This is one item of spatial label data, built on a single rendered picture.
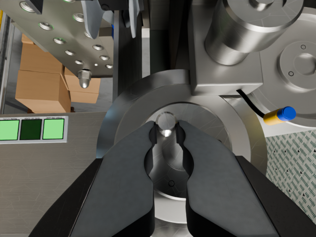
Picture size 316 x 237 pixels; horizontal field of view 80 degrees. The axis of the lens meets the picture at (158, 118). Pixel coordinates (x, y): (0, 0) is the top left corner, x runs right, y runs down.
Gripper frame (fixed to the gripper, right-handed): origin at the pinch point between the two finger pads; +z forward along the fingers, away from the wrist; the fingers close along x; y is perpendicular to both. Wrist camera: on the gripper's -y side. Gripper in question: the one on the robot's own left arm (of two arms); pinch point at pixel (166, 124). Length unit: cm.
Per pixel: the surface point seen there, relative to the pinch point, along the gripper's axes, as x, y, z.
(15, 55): -185, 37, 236
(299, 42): 12.8, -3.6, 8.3
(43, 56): -120, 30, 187
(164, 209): -0.2, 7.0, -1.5
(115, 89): -4.7, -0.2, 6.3
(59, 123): -27.6, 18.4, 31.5
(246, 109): 7.2, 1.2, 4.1
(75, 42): -17.4, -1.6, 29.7
